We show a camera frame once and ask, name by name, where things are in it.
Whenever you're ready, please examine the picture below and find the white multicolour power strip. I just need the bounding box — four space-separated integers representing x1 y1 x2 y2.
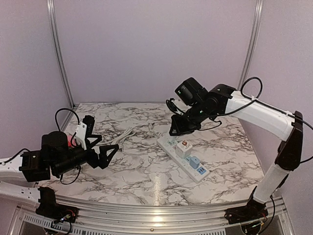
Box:
156 134 209 183

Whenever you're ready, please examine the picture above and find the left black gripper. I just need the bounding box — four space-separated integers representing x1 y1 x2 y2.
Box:
53 135 119 177

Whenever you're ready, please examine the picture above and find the white power cord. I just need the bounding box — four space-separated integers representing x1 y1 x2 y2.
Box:
94 128 137 150

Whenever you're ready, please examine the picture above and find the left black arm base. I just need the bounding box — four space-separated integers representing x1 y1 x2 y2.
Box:
35 187 78 223

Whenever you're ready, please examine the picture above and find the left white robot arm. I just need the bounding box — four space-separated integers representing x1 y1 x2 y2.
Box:
1 131 119 183

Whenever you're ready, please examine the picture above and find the right aluminium corner post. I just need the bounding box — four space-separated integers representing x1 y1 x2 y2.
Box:
237 0 264 90

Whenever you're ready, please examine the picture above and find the aluminium corner post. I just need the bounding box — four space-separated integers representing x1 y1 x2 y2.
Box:
237 0 264 90
46 0 75 108

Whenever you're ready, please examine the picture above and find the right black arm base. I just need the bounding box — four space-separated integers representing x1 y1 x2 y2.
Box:
224 193 268 224

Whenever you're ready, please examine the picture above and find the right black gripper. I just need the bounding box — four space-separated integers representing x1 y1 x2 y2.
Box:
170 102 214 136

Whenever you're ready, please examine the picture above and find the left aluminium corner post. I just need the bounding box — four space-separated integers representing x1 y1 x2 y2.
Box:
46 0 75 108

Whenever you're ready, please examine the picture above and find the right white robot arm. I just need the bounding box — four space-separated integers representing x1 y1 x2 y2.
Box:
169 77 303 219

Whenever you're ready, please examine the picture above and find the pink triangular power strip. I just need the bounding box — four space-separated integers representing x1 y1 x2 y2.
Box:
67 133 77 147

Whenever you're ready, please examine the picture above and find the aluminium front table rail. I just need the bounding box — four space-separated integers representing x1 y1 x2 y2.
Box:
9 196 294 235

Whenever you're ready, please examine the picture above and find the light blue cube charger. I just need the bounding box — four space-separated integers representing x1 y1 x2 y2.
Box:
189 156 201 169

